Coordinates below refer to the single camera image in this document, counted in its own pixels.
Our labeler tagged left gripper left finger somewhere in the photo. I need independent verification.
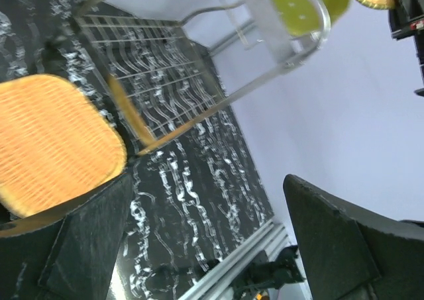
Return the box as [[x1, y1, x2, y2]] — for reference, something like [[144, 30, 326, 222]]
[[1, 174, 133, 299]]

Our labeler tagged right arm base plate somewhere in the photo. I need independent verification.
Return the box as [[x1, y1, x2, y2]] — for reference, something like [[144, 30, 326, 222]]
[[231, 245, 305, 299]]

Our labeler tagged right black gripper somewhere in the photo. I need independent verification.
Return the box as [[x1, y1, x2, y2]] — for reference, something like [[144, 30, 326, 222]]
[[388, 0, 423, 77]]

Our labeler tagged aluminium mounting rail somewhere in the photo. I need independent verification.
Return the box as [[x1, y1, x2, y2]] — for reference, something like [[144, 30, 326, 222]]
[[180, 220, 288, 300]]

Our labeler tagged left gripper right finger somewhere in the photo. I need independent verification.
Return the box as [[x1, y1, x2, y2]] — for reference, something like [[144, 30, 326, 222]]
[[283, 175, 423, 299]]

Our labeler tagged steel wire dish rack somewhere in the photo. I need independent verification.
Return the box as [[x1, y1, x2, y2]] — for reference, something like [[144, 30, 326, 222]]
[[70, 0, 331, 156]]

